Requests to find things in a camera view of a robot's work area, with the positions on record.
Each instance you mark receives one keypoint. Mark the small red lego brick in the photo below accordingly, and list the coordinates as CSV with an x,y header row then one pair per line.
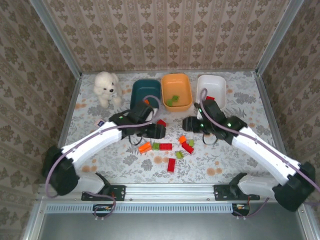
x,y
162,122

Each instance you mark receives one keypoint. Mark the long green lego brick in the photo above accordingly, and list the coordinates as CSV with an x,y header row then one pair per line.
x,y
170,102

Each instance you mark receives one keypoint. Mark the large orange lego brick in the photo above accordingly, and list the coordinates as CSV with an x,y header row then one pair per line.
x,y
145,147

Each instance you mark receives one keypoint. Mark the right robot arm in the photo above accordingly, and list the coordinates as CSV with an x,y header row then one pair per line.
x,y
265,155

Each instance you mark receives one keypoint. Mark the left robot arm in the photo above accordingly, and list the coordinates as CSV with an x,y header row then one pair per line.
x,y
95,140

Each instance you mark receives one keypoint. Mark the dark teal plastic container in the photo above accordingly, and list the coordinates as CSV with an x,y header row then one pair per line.
x,y
142,90

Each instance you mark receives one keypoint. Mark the white plastic container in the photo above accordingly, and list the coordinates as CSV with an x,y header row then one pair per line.
x,y
215,85

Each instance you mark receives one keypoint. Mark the long red lego brick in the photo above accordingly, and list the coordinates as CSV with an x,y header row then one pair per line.
x,y
171,165
188,147

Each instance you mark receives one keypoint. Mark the white plush teddy bear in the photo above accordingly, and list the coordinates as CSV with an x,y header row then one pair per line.
x,y
106,86

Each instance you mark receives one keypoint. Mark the orange plastic container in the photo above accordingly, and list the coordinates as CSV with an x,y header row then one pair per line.
x,y
180,85

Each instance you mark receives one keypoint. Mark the grey metal panel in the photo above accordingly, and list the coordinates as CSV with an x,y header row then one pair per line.
x,y
170,227

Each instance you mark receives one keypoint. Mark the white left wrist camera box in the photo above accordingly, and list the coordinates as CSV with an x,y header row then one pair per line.
x,y
150,115

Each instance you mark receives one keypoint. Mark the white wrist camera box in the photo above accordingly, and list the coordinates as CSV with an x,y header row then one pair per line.
x,y
150,115
199,114

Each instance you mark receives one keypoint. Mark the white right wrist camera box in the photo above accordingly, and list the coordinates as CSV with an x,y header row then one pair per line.
x,y
199,114

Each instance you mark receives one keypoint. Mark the aluminium back frame rail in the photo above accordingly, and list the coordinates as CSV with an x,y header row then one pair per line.
x,y
150,72

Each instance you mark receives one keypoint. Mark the aluminium frame rail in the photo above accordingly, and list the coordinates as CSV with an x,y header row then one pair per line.
x,y
150,72
170,192

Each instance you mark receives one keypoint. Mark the aluminium right side rail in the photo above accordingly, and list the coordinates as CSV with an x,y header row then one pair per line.
x,y
269,112

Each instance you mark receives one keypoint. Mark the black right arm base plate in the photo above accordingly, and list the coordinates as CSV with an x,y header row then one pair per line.
x,y
220,192

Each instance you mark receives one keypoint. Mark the aluminium left side rail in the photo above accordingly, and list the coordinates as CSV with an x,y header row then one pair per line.
x,y
65,125

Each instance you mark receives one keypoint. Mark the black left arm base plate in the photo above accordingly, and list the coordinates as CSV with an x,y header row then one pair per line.
x,y
120,192

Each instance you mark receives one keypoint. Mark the aluminium front frame rail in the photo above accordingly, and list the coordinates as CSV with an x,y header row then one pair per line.
x,y
170,192

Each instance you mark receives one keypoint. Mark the aluminium right frame post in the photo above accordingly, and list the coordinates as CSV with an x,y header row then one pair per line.
x,y
278,37

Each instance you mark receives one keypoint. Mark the aluminium frame post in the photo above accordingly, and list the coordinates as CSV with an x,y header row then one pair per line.
x,y
278,37
57,40

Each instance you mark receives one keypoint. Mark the aluminium left frame post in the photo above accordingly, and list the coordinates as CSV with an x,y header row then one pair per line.
x,y
57,40

